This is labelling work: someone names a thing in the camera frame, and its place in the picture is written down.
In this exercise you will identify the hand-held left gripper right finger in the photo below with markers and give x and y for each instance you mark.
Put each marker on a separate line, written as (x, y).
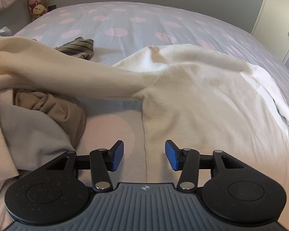
(172, 155)

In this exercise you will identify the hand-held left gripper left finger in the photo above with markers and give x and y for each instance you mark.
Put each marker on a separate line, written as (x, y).
(116, 155)

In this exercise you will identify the cream knit sweater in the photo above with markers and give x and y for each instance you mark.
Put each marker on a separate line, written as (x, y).
(195, 96)

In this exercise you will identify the tan garment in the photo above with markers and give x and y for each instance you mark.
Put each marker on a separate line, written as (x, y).
(62, 110)

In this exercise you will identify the light grey hoodie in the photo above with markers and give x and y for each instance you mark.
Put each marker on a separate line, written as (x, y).
(33, 134)

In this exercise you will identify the olive striped garment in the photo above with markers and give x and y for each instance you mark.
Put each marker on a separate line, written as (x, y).
(77, 48)

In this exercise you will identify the bed with pink dotted sheet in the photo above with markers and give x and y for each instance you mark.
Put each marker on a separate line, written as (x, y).
(134, 16)

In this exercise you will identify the pale blue crumpled cloth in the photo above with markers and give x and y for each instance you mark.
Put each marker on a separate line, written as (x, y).
(2, 31)

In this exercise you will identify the column of plush toys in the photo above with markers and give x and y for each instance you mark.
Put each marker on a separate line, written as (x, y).
(37, 2)

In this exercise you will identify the cream door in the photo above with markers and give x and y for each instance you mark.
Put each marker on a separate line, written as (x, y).
(274, 12)

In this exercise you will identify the dark wall socket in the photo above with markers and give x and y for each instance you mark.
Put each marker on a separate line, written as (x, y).
(52, 7)

